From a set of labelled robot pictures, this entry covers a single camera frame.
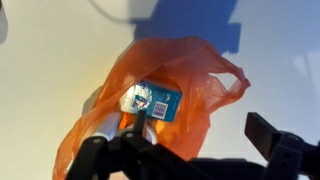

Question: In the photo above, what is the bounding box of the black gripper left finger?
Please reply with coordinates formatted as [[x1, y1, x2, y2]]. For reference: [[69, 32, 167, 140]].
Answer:
[[64, 109, 201, 180]]

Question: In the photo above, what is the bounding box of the blue carton box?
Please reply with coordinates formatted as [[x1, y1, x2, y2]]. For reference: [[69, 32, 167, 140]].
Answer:
[[119, 79, 184, 123]]

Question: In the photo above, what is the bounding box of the white bottle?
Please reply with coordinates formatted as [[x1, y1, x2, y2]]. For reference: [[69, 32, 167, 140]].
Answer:
[[89, 111, 122, 143]]

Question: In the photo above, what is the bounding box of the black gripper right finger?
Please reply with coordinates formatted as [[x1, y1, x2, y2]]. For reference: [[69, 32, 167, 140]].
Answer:
[[244, 112, 320, 180]]

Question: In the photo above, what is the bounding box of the orange plastic bag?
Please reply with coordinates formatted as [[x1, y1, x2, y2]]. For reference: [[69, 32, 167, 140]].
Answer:
[[51, 35, 252, 180]]

